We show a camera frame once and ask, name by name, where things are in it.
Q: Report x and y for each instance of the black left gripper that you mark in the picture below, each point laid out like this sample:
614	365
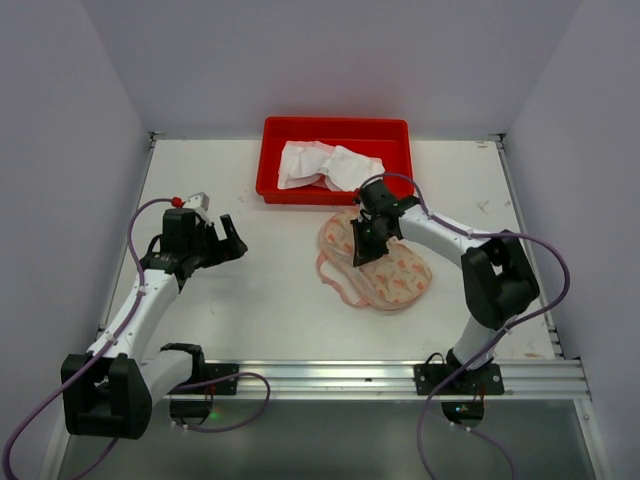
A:
211	248

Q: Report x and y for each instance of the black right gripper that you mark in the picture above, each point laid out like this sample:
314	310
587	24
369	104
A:
371	232

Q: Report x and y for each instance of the floral mesh laundry bag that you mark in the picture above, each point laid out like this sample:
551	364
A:
393	282

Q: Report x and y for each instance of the pink bra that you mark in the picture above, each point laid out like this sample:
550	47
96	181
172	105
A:
319	181

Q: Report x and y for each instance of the white bra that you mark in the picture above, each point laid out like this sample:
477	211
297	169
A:
346	169

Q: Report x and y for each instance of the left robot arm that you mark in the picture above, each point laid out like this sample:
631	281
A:
111	391

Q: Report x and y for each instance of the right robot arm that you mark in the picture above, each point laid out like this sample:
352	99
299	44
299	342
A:
498	280

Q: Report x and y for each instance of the red plastic tray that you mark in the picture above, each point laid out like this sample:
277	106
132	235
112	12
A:
386	139

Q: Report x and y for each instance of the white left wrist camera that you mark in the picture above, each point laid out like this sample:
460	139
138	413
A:
198	202

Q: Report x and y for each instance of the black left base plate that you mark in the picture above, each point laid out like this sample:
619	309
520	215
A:
221	372

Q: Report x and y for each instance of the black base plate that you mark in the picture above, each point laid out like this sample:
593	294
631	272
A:
221	372
427	375

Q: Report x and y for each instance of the aluminium mounting rail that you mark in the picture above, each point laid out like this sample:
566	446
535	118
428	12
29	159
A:
405	380

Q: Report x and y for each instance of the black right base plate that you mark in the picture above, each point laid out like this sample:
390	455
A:
427	375

